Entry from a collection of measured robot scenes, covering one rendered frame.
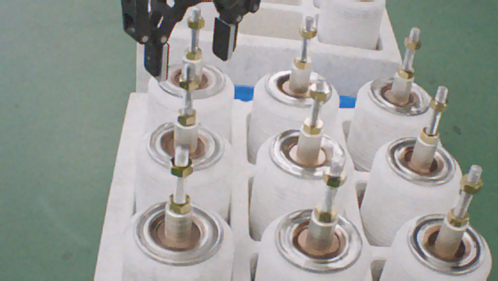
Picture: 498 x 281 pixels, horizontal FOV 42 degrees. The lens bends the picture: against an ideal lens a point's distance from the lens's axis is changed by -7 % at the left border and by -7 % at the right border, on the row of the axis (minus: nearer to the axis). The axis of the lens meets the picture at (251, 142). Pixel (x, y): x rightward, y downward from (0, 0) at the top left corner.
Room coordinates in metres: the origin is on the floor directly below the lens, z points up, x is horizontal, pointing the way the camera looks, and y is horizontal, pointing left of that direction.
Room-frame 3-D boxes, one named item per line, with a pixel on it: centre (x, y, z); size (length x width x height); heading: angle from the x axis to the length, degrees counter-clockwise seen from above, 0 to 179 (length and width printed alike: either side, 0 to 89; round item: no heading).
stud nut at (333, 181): (0.42, -0.07, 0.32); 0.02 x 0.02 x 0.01; 83
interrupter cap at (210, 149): (0.52, 0.06, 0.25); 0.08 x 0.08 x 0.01
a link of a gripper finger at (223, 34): (0.54, 0.04, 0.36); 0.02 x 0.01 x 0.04; 44
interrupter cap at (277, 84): (0.65, -0.04, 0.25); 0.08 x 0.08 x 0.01
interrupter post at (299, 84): (0.65, -0.04, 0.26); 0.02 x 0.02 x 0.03
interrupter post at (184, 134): (0.52, 0.06, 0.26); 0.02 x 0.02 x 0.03
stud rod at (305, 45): (0.65, -0.04, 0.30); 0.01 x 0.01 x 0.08; 16
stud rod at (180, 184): (0.40, 0.05, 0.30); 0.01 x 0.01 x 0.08; 17
